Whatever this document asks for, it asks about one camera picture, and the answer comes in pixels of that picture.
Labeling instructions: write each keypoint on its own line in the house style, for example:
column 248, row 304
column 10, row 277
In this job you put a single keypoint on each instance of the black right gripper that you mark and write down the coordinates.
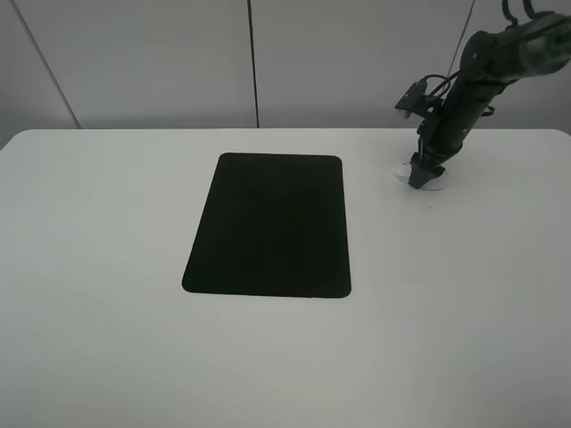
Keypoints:
column 444, row 134

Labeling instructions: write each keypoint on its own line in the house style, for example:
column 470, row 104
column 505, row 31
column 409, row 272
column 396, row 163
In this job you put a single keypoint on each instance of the white wireless computer mouse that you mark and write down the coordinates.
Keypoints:
column 402, row 174

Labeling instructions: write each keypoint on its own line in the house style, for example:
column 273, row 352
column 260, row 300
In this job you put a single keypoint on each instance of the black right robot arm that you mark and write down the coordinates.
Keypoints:
column 489, row 64

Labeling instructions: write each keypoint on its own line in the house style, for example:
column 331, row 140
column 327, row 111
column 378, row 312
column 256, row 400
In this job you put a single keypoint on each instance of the black rectangular mouse pad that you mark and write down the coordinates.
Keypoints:
column 273, row 225

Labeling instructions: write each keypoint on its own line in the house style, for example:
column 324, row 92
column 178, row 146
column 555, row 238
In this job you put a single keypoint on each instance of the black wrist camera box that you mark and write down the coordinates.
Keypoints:
column 415, row 101

